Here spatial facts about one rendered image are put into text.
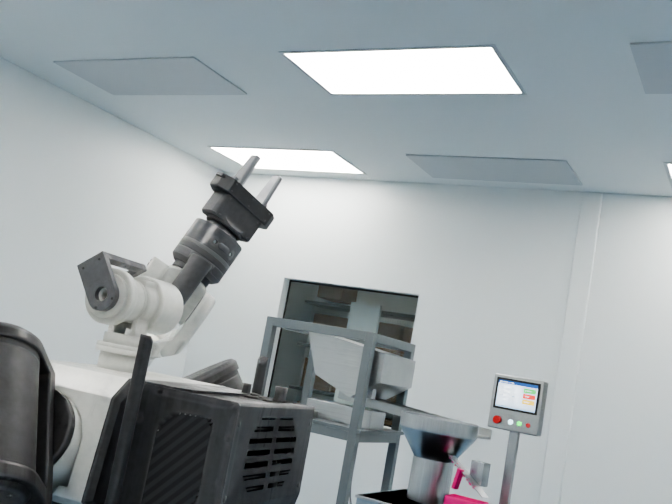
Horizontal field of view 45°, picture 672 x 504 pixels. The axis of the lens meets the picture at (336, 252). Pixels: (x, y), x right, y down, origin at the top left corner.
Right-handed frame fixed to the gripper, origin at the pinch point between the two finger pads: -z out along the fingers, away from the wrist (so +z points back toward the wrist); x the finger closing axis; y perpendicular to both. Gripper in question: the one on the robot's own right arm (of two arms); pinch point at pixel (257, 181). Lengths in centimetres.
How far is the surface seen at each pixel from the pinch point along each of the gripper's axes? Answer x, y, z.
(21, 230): -100, 471, -7
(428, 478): -218, 136, 2
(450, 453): -218, 131, -12
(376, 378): -232, 217, -35
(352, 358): -223, 233, -39
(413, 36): -113, 187, -169
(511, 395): -224, 123, -49
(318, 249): -306, 456, -142
